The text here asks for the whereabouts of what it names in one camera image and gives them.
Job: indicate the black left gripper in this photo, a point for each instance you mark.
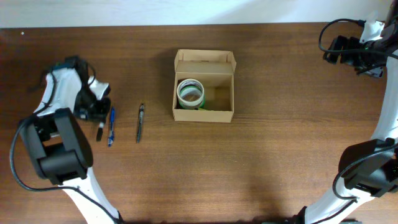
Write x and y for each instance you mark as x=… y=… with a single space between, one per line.
x=94 y=112

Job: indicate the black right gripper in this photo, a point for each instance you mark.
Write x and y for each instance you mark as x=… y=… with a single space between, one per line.
x=342 y=50

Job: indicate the black Sharpie marker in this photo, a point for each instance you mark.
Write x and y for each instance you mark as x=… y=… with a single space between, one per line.
x=100 y=131

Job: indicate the white tape roll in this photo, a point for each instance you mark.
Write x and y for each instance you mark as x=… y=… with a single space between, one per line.
x=190 y=82

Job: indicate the green tape roll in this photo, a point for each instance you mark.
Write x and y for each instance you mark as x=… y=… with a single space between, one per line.
x=202 y=104

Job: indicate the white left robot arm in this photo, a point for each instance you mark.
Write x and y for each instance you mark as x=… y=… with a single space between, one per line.
x=58 y=149

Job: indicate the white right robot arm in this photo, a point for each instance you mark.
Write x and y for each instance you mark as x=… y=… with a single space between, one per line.
x=367 y=170

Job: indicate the blue pen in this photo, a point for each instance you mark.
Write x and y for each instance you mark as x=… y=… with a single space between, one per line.
x=111 y=127

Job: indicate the black pen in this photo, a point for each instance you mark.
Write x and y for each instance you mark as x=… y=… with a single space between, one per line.
x=140 y=122

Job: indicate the brown cardboard box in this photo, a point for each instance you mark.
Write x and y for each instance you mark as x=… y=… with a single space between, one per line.
x=215 y=70

